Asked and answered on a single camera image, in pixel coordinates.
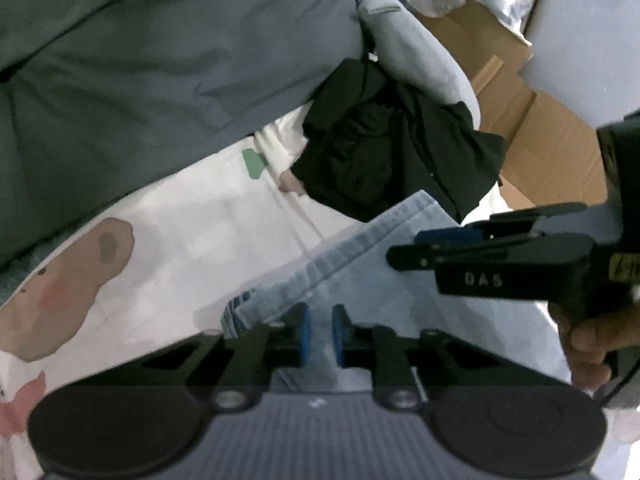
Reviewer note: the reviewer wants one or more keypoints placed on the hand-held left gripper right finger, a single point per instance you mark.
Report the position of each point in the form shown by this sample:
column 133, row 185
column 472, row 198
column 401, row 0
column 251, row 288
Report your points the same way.
column 337, row 332

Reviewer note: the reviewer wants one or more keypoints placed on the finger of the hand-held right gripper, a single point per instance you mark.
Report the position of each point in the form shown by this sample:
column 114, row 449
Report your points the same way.
column 450, row 237
column 500, row 251

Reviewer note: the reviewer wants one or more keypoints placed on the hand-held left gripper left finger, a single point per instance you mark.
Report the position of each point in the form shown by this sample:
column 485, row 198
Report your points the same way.
column 305, row 332

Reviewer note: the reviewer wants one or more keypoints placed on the blue denim pants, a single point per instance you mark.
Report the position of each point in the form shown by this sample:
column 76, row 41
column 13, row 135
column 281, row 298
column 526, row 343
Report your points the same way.
column 380, row 285

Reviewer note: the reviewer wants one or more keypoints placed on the person's right hand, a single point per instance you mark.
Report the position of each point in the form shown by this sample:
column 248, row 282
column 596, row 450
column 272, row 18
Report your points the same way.
column 585, row 340

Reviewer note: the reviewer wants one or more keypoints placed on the large brown cardboard box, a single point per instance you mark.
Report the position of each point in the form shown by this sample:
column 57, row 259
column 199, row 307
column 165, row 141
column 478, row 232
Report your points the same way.
column 550, row 135

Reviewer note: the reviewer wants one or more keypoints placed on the black garment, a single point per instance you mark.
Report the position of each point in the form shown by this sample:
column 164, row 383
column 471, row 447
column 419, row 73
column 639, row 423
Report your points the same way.
column 375, row 160

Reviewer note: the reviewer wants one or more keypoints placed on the white printed bed sheet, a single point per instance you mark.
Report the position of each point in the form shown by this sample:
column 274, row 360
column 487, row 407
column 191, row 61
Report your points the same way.
column 175, row 260

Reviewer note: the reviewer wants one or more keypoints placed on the grey neck pillow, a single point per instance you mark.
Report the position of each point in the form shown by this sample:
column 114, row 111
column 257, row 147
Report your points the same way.
column 415, row 50

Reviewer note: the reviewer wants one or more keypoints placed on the dark grey-green duvet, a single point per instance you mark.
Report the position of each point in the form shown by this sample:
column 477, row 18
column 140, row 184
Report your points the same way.
column 150, row 60

